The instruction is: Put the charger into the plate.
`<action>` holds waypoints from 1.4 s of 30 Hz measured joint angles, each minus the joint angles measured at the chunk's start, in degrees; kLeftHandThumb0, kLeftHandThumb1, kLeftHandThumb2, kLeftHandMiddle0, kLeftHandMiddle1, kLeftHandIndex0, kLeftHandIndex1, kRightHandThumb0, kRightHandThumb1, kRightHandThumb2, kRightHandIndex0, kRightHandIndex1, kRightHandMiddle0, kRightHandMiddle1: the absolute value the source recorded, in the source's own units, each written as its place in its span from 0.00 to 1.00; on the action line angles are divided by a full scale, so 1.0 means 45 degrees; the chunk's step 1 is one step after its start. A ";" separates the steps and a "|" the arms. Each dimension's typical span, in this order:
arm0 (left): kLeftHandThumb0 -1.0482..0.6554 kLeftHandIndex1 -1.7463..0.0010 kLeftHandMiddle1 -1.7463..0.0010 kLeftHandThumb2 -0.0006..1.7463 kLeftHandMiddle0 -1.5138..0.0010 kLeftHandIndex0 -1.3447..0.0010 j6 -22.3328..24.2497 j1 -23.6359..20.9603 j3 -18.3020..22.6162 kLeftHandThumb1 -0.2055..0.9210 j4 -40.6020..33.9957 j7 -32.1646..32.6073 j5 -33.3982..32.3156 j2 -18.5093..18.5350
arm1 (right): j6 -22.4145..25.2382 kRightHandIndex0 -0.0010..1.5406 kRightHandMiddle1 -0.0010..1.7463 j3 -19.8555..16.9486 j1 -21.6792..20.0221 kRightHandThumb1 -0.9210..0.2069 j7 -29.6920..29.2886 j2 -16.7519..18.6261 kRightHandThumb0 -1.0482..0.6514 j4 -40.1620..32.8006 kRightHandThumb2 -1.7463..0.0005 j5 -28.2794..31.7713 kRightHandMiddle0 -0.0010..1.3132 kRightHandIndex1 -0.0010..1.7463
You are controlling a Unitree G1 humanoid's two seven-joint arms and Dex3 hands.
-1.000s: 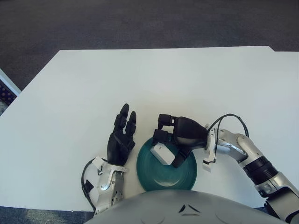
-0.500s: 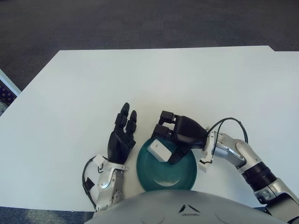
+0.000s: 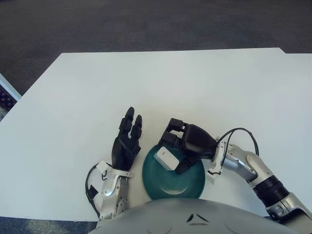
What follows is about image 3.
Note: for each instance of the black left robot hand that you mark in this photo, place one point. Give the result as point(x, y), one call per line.
point(122, 151)

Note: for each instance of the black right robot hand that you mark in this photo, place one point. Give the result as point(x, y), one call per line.
point(197, 141)

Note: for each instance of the white charger block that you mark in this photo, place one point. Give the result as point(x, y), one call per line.
point(167, 158)

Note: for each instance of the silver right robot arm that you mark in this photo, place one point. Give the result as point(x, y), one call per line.
point(256, 168)

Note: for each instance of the teal round plate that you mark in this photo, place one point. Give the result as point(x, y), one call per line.
point(175, 185)

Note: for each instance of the grey robot torso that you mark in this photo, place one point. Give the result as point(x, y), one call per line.
point(195, 219)

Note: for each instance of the dark dotted mat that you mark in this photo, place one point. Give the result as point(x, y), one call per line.
point(4, 98)

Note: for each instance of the white frame rail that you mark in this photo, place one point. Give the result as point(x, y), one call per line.
point(9, 89)

